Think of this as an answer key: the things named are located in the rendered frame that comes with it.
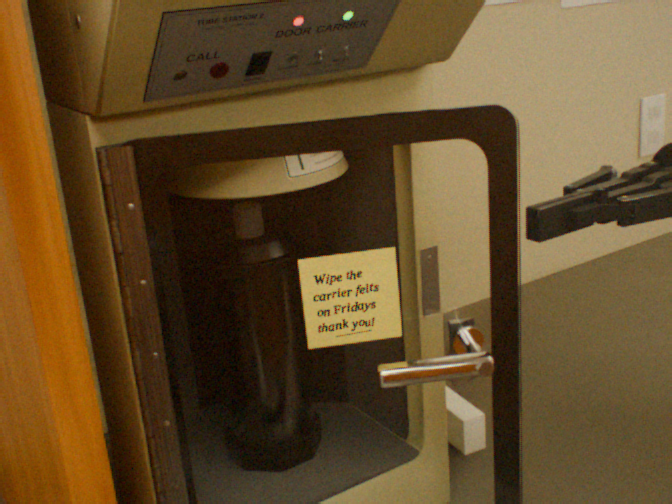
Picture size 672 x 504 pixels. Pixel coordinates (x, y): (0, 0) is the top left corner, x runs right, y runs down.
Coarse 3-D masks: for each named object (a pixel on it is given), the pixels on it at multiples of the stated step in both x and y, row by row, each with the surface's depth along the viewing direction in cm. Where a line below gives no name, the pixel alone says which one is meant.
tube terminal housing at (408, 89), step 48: (48, 0) 61; (48, 48) 64; (48, 96) 67; (240, 96) 66; (288, 96) 68; (336, 96) 71; (384, 96) 74; (432, 96) 76; (96, 144) 61; (96, 192) 62; (96, 240) 65; (96, 288) 69; (96, 336) 73; (144, 480) 71
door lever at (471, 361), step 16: (464, 336) 67; (480, 336) 67; (464, 352) 68; (480, 352) 64; (384, 368) 63; (400, 368) 63; (416, 368) 63; (432, 368) 63; (448, 368) 63; (464, 368) 63; (480, 368) 63; (384, 384) 63; (400, 384) 63
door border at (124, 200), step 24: (120, 168) 60; (120, 192) 61; (120, 216) 61; (144, 240) 62; (120, 264) 62; (144, 264) 63; (144, 288) 63; (144, 312) 64; (144, 336) 64; (144, 360) 65; (144, 384) 65; (168, 384) 66; (144, 408) 66; (168, 408) 67; (168, 432) 67; (168, 456) 68; (168, 480) 69
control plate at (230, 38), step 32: (288, 0) 56; (320, 0) 58; (352, 0) 59; (384, 0) 61; (160, 32) 53; (192, 32) 54; (224, 32) 56; (256, 32) 57; (288, 32) 59; (320, 32) 61; (352, 32) 63; (160, 64) 56; (192, 64) 57; (288, 64) 62; (320, 64) 64; (352, 64) 66; (160, 96) 59
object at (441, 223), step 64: (256, 128) 61; (320, 128) 61; (384, 128) 62; (448, 128) 62; (512, 128) 63; (192, 192) 61; (256, 192) 62; (320, 192) 63; (384, 192) 63; (448, 192) 64; (512, 192) 64; (192, 256) 63; (256, 256) 64; (320, 256) 64; (448, 256) 65; (512, 256) 66; (192, 320) 65; (256, 320) 65; (448, 320) 67; (512, 320) 68; (192, 384) 66; (256, 384) 67; (320, 384) 68; (448, 384) 69; (512, 384) 70; (192, 448) 68; (256, 448) 69; (320, 448) 69; (384, 448) 70; (448, 448) 71; (512, 448) 71
